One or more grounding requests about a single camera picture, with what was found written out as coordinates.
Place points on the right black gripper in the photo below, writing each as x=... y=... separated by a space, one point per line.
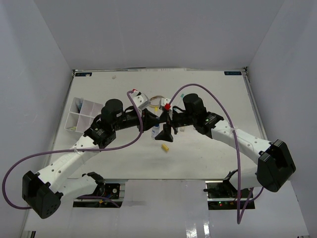
x=166 y=134

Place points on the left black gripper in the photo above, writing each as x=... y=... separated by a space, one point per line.
x=148 y=119

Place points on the yellow tape roll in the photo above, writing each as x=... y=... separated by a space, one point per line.
x=155 y=101

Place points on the dark blue pen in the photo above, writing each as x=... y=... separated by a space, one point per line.
x=79 y=103

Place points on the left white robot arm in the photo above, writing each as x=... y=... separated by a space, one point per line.
x=45 y=190

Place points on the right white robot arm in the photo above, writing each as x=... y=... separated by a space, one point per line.
x=274 y=163

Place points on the small yellow cylinder eraser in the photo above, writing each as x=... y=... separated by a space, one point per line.
x=165 y=148

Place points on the white compartment organizer box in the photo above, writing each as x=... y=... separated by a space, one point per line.
x=83 y=120

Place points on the blue logo sticker right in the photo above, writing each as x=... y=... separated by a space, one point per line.
x=232 y=73

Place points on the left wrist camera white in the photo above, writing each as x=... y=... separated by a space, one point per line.
x=140 y=99

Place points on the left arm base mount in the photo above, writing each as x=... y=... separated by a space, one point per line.
x=105 y=195

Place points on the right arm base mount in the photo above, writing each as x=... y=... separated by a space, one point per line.
x=223 y=196

